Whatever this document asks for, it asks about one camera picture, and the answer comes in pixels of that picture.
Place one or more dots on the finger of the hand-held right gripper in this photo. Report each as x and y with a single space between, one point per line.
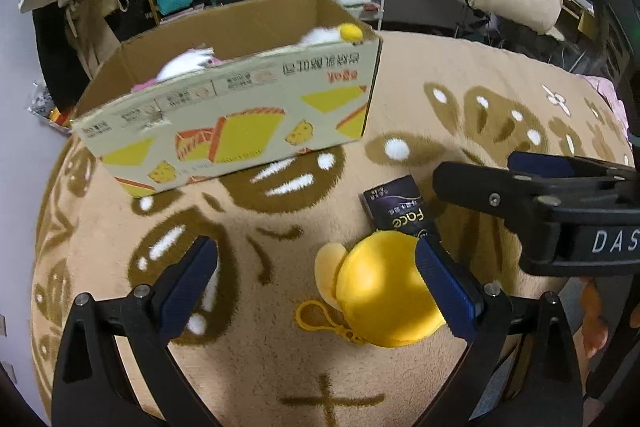
545 164
475 189

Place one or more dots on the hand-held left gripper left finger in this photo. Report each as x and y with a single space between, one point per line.
187 289

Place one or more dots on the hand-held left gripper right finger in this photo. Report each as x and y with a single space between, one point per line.
447 294

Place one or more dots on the yellow round plush pouch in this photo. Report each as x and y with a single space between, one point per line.
380 292

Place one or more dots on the dark tissue packet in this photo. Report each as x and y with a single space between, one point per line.
395 212

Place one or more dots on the printed cardboard box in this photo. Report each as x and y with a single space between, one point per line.
225 122

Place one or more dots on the white fluffy plush toy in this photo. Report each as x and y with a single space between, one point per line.
320 36

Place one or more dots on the pink plush toy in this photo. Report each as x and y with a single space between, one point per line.
185 64

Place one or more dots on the person's right hand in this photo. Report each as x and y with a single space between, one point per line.
594 317

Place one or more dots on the pink cloth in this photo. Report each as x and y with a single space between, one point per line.
607 96

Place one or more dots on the beige patterned blanket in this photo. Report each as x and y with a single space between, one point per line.
260 357

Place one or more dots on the crumpled plastic bag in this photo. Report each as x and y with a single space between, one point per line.
45 107

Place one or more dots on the black coat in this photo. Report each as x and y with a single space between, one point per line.
55 57

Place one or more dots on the beige pants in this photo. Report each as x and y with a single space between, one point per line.
92 32

